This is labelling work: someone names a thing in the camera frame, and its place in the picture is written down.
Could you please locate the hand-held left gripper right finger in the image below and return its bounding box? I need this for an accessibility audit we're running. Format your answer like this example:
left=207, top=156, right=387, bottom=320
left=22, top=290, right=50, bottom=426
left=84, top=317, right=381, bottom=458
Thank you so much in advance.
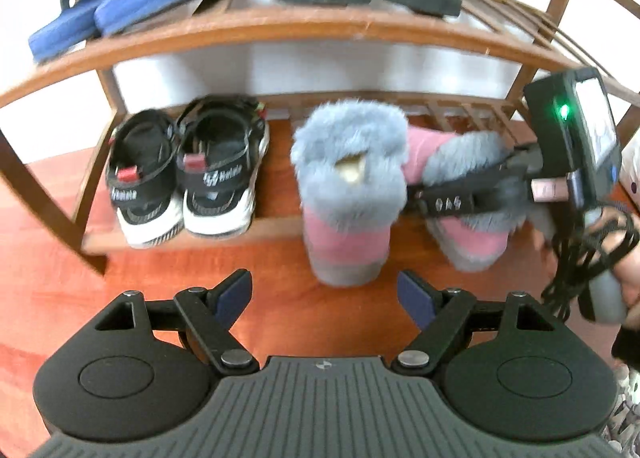
left=392, top=271, right=556, bottom=373

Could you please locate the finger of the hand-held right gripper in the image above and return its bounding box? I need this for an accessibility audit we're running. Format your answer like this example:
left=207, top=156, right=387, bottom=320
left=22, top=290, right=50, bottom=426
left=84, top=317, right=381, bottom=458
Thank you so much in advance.
left=406, top=187, right=435, bottom=214

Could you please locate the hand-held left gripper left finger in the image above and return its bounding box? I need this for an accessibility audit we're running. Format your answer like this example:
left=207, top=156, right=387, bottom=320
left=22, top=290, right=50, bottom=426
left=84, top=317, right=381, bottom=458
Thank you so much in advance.
left=95, top=269, right=258, bottom=375

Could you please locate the pink boot with grey fur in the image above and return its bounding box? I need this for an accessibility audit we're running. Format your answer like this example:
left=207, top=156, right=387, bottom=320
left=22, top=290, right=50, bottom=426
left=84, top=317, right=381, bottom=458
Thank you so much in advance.
left=290, top=98, right=411, bottom=286
left=405, top=128, right=531, bottom=273

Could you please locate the black strap sandal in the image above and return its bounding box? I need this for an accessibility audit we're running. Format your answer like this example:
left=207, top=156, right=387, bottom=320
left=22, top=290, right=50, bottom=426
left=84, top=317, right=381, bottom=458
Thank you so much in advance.
left=175, top=94, right=271, bottom=241
left=105, top=108, right=186, bottom=250

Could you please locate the brown wooden shoe rack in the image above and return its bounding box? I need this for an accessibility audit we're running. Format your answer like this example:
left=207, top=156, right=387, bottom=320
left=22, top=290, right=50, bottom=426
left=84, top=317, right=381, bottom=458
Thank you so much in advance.
left=0, top=0, right=640, bottom=279

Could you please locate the person's right hand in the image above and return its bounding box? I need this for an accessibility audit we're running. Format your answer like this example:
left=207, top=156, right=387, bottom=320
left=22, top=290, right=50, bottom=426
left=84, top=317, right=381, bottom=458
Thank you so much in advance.
left=617, top=238, right=640, bottom=309

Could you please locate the white printed plastic bag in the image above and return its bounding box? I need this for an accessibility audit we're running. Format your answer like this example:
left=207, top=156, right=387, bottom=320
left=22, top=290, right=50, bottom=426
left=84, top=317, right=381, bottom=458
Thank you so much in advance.
left=621, top=141, right=640, bottom=209

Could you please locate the black cable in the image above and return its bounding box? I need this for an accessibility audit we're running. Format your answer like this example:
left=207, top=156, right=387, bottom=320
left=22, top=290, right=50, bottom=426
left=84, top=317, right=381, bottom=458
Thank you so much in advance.
left=542, top=201, right=640, bottom=321

